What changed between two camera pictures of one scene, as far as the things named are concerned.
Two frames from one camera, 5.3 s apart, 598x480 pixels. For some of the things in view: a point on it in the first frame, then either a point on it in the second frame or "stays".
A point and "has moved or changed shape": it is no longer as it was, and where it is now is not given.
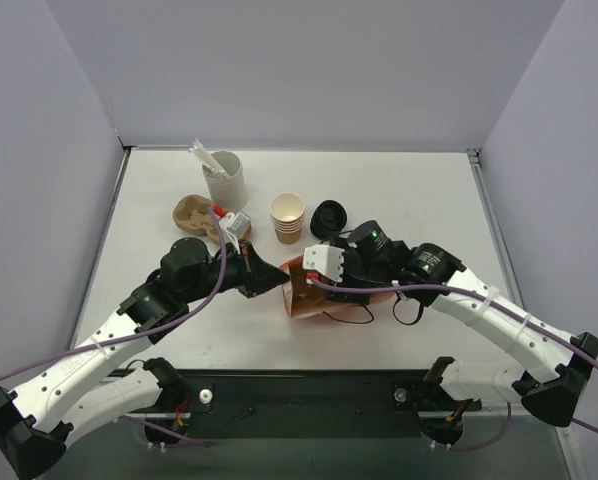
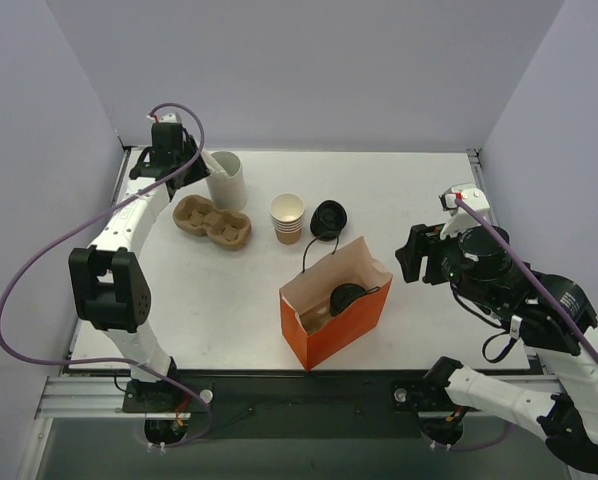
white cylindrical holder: x=226 y=179 stays
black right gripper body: x=340 y=292 -> x=424 y=253
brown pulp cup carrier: x=309 y=296 -> x=315 y=318
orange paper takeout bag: x=305 y=300 has moved or changed shape
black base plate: x=316 y=403 stays
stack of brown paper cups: x=287 y=211 stays
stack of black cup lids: x=328 y=218 stays
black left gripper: x=249 y=270 -> x=187 y=167
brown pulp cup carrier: x=192 y=214 stays
